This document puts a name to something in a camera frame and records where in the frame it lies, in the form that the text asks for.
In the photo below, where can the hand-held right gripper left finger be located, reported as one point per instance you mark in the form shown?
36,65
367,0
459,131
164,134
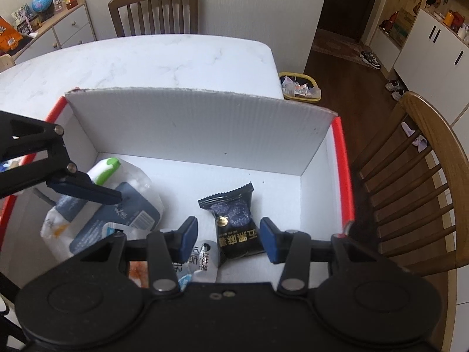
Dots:
188,233

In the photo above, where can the curved-back wooden chair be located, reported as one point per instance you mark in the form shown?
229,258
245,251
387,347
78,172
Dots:
432,117

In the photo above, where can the white sausage packet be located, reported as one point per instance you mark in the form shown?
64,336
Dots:
201,260

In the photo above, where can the red cardboard box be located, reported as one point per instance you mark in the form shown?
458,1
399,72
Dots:
201,124

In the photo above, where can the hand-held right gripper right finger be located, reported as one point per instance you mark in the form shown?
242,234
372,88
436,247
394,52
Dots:
269,240

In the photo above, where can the white wooden sideboard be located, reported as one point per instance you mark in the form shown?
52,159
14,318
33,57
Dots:
73,25

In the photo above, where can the pale slippers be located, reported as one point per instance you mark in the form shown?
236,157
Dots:
419,142

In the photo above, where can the black white sneakers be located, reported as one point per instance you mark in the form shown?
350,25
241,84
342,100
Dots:
370,60

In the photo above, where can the orange snack bag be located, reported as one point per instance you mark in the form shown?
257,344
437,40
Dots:
7,33

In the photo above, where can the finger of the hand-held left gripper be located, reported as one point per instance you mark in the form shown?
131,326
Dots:
80,187

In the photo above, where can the black candy packet gold print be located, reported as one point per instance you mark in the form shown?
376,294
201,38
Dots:
234,227

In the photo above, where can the blue globe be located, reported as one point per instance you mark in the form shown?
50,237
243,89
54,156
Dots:
41,2

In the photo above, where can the yellow trash basket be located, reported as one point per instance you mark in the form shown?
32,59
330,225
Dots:
282,84

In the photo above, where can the white blue wet wipes pack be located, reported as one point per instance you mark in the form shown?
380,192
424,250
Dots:
110,223

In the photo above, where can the white wood cabinet unit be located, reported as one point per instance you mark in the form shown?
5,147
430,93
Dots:
428,55

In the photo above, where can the white marble desktop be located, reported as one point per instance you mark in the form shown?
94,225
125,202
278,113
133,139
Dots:
146,62

